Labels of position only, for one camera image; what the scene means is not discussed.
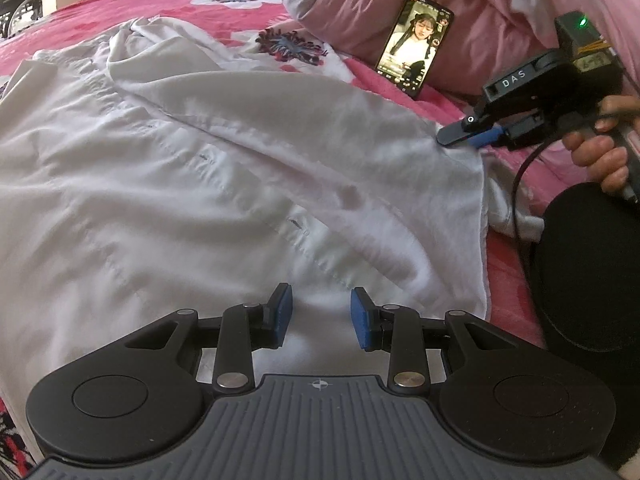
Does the white shirt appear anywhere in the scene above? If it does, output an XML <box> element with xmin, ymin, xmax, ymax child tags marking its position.
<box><xmin>0</xmin><ymin>15</ymin><xmax>547</xmax><ymax>411</ymax></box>

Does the person right hand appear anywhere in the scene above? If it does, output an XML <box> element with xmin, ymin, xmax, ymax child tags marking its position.
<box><xmin>562</xmin><ymin>96</ymin><xmax>639</xmax><ymax>194</ymax></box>

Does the smartphone with lit screen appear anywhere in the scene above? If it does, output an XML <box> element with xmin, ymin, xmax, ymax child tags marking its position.
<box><xmin>375</xmin><ymin>0</ymin><xmax>454</xmax><ymax>100</ymax></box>

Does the pink quilted jacket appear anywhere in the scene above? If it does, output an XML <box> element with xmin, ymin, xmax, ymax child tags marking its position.
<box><xmin>274</xmin><ymin>0</ymin><xmax>640</xmax><ymax>99</ymax></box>

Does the person black sleeve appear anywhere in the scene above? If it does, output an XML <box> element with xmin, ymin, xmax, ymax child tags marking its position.
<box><xmin>528</xmin><ymin>183</ymin><xmax>639</xmax><ymax>479</ymax></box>

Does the red floral blanket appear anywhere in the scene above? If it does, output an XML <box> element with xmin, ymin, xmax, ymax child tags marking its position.
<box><xmin>0</xmin><ymin>0</ymin><xmax>591</xmax><ymax>478</ymax></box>

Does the black cable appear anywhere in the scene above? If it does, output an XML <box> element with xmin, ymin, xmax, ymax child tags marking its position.
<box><xmin>510</xmin><ymin>136</ymin><xmax>559</xmax><ymax>261</ymax></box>

